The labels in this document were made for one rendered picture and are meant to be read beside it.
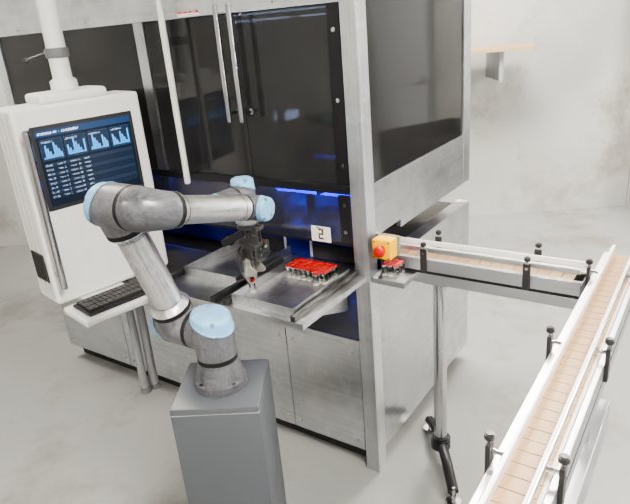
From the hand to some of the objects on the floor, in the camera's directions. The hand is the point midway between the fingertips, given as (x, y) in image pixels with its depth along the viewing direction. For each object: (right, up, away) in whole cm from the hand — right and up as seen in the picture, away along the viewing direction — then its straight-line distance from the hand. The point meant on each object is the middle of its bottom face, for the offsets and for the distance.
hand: (250, 278), depth 203 cm
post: (+48, -80, +47) cm, 105 cm away
